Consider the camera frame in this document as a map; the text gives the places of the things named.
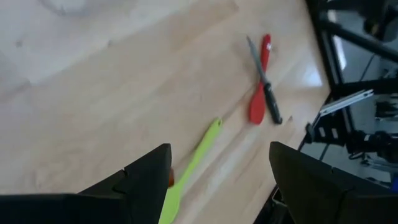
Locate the silver metal frame bracket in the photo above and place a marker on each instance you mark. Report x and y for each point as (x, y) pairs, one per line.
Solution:
(345, 101)

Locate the black aluminium table frame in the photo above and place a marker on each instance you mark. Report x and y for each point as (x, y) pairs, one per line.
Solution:
(323, 46)

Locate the long narrow-bladed black knife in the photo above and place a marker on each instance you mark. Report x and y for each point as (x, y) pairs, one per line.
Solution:
(272, 102)

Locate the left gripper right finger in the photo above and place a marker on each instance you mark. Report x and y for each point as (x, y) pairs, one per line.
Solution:
(304, 186)

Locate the brown wooden spoon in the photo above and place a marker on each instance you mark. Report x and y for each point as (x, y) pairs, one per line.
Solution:
(171, 179)

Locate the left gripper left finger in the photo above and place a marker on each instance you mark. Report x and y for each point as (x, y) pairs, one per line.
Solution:
(143, 186)

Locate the lime green silicone spoon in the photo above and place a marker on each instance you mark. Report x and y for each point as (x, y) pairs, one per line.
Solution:
(202, 146)

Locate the red silicone spoon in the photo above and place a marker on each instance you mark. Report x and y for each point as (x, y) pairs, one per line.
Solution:
(257, 105)

